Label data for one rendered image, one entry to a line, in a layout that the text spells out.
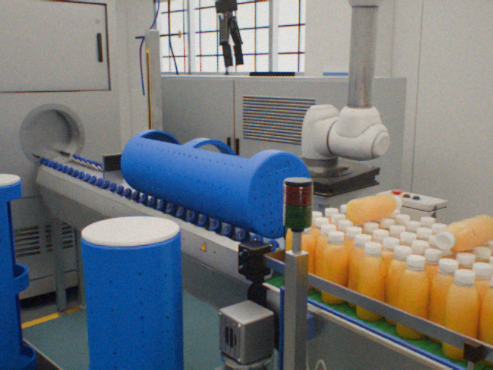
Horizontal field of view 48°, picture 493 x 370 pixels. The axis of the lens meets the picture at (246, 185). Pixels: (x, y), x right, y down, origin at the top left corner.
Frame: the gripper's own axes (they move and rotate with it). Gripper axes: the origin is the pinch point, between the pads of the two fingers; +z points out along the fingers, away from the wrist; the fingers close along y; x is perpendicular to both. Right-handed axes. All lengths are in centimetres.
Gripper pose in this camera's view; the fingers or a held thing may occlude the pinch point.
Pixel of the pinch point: (234, 62)
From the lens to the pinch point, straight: 190.6
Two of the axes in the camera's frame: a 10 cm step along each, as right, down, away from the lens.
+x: -9.6, 0.8, 2.7
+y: 2.5, -2.3, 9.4
